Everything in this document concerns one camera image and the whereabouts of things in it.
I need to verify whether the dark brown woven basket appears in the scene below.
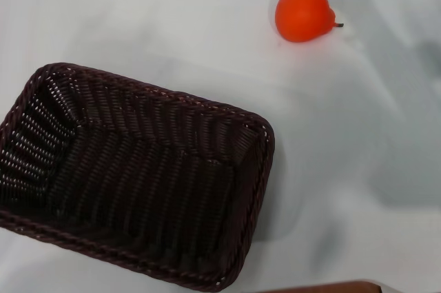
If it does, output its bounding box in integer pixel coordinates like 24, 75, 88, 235
0, 62, 276, 293

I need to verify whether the orange plastic pear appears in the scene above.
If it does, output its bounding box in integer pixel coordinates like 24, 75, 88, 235
274, 0, 345, 43

